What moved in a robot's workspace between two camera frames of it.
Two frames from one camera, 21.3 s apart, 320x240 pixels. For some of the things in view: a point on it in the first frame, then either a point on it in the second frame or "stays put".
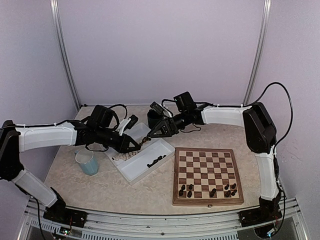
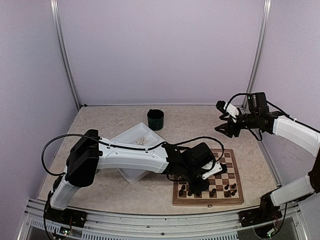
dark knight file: (227, 195) stays put
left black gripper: (122, 147) → (195, 189)
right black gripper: (170, 129) → (230, 129)
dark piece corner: (233, 193) stays put
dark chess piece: (211, 193) stays put
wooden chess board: (205, 176) stays put
